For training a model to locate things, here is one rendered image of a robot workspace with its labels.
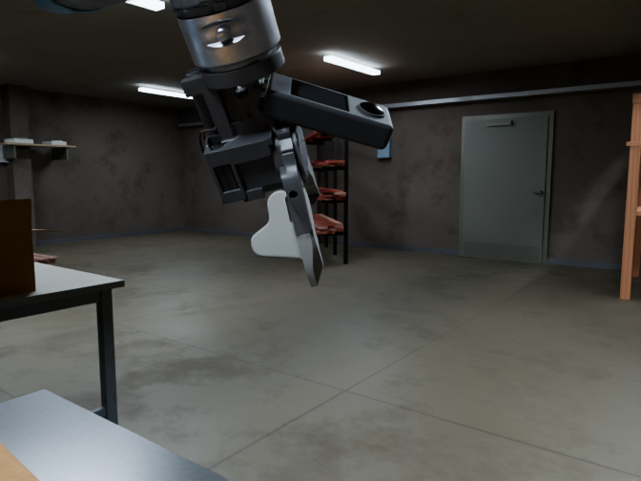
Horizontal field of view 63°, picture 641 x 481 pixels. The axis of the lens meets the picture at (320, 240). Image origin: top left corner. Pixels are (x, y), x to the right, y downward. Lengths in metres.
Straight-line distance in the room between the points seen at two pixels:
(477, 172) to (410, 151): 1.22
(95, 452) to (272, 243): 0.53
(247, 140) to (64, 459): 0.60
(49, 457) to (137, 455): 0.13
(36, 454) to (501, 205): 7.84
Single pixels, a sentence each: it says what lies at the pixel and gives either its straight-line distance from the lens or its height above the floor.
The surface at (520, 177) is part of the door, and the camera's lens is 8.30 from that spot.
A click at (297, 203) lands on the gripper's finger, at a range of 0.45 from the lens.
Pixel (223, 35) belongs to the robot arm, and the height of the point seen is 1.34.
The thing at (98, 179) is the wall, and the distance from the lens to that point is 11.58.
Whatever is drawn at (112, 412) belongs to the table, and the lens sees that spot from 2.70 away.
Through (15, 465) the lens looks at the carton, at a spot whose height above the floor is 1.12.
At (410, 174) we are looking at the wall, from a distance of 9.02.
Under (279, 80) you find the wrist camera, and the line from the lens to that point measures 0.48.
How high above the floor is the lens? 1.24
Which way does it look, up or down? 7 degrees down
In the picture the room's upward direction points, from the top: straight up
